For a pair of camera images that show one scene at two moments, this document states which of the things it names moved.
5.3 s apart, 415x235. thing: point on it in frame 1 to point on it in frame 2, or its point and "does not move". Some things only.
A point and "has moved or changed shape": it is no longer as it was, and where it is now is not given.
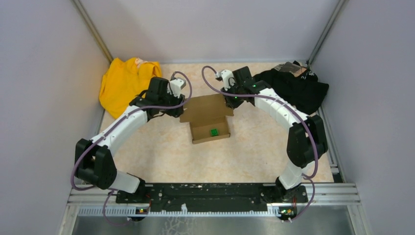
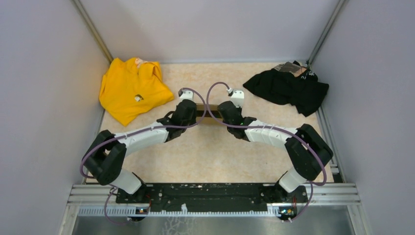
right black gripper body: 234,101 to 239,109
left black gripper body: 170,100 to 192,121
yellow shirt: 124,80 does not move
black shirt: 297,84 does not move
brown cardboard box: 205,113 has moved or changed shape
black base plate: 207,197 does not move
